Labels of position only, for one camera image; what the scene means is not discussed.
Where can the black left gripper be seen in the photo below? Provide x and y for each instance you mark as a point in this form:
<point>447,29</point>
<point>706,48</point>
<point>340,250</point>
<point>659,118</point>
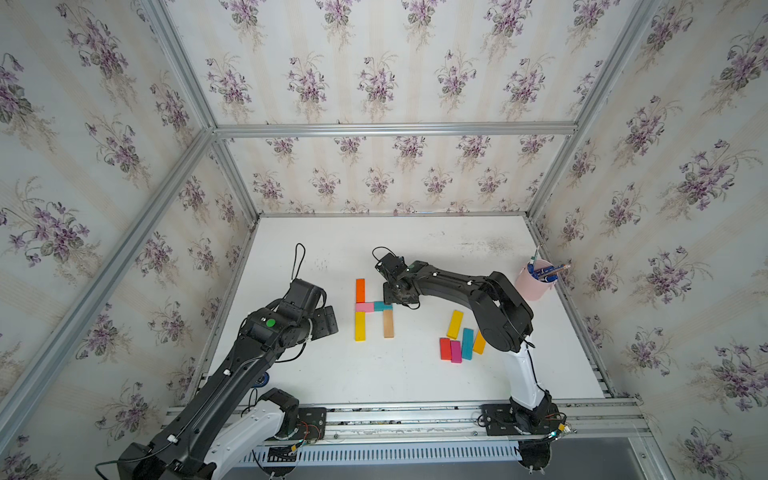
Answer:
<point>326,325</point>

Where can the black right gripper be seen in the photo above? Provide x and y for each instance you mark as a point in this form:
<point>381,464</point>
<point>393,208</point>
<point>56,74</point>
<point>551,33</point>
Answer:
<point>387,298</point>

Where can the teal block group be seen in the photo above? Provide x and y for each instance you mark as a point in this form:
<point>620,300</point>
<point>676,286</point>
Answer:
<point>380,306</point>
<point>467,343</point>

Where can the natural wood block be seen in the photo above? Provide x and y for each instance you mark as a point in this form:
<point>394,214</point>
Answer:
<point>388,324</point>

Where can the yellow block group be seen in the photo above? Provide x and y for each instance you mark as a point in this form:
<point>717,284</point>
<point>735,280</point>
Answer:
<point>360,326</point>
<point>455,324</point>

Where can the pink block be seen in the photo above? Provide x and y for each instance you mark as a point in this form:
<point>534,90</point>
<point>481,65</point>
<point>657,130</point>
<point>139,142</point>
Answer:
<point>365,307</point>

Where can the magenta block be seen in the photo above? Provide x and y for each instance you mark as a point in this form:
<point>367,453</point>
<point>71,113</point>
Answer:
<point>456,352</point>

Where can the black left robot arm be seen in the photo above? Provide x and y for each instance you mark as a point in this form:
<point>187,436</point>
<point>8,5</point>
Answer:
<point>202,442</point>

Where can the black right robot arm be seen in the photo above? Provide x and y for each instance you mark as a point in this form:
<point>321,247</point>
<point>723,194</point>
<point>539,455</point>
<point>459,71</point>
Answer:
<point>503,317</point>

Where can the red block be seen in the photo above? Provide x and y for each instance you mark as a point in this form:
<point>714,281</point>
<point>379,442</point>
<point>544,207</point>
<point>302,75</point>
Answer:
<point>445,349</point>

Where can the amber orange block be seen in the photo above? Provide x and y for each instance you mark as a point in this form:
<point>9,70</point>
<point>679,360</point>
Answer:
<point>479,344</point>

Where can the pink pen cup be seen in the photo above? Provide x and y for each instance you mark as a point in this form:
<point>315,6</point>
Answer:
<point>533,288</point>

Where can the white vent grille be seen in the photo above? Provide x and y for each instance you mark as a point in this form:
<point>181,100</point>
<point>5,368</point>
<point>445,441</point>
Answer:
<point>385,454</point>

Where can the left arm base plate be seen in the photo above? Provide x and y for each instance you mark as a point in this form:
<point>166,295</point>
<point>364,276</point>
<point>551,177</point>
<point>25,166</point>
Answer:
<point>306,423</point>

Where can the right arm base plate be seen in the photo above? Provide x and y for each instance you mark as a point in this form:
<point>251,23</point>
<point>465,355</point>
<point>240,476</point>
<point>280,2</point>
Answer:
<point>513,419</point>

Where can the aluminium front rail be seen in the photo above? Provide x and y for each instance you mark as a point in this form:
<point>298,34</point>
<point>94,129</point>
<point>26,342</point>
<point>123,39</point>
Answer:
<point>455,421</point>

